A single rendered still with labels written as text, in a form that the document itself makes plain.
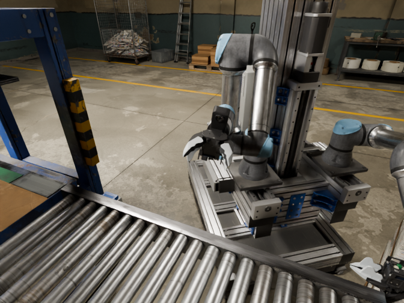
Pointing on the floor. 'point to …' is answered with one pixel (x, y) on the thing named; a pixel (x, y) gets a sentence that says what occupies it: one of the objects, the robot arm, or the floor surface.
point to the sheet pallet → (204, 58)
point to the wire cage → (126, 38)
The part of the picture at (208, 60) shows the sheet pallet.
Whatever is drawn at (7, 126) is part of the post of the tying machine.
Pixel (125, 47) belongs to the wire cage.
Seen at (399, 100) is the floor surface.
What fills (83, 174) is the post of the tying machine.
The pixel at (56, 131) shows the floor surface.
